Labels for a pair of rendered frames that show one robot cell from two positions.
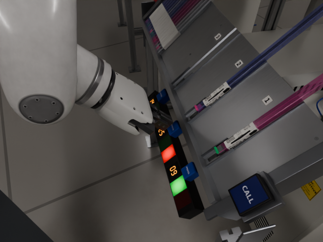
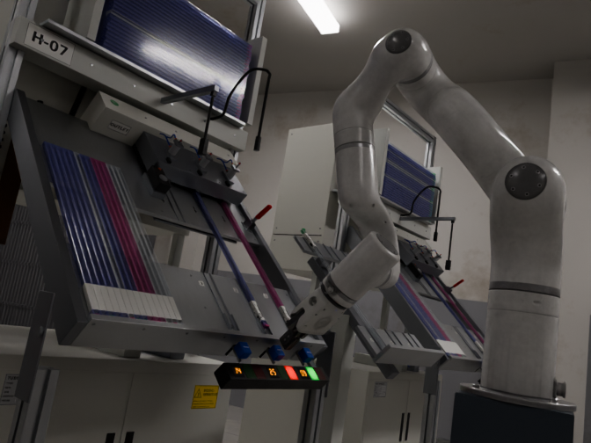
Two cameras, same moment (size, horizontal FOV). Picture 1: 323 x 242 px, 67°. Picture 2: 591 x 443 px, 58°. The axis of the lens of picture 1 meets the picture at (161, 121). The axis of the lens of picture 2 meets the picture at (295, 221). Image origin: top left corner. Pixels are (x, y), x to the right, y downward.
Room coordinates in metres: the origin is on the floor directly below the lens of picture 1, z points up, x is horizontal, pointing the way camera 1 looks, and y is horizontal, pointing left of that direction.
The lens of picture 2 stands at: (1.09, 0.98, 0.78)
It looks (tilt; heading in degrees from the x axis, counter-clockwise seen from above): 10 degrees up; 234
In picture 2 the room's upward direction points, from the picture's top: 9 degrees clockwise
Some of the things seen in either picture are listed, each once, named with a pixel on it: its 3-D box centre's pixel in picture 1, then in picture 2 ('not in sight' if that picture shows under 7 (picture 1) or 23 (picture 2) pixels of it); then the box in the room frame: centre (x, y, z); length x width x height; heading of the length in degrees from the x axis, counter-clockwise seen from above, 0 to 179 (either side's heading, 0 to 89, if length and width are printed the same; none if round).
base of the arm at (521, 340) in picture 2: not in sight; (519, 345); (0.17, 0.45, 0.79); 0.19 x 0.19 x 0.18
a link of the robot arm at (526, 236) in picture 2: not in sight; (527, 226); (0.20, 0.46, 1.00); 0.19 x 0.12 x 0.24; 25
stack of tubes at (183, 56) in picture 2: not in sight; (174, 51); (0.55, -0.53, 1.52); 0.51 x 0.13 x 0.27; 13
